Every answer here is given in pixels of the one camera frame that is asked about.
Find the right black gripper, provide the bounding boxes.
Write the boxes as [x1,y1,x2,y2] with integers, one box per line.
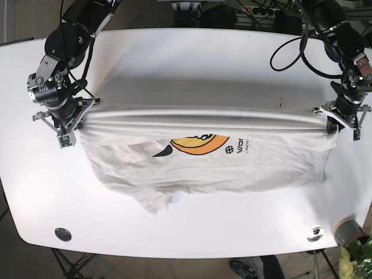
[33,96,103,148]

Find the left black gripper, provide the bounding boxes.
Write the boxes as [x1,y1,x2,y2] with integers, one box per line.
[313,87,371,141]

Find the white printed T-shirt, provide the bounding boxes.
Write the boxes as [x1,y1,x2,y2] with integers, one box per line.
[78,105,337,213]

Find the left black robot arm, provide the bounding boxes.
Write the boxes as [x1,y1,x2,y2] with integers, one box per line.
[294,1,371,141]

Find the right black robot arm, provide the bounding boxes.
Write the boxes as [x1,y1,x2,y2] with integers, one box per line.
[27,0,120,148]

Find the grey plant pot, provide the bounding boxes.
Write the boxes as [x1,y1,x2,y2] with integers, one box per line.
[332,217,369,248]

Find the right silver table grommet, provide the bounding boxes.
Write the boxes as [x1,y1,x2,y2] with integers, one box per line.
[307,227,324,242]

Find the silver table grommet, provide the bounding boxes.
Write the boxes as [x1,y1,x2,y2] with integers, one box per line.
[55,227,72,242]
[307,227,324,242]

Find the left silver table grommet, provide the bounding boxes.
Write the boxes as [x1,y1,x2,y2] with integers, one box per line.
[55,227,72,242]

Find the green potted plant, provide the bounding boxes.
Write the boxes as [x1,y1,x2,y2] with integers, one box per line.
[339,237,371,279]

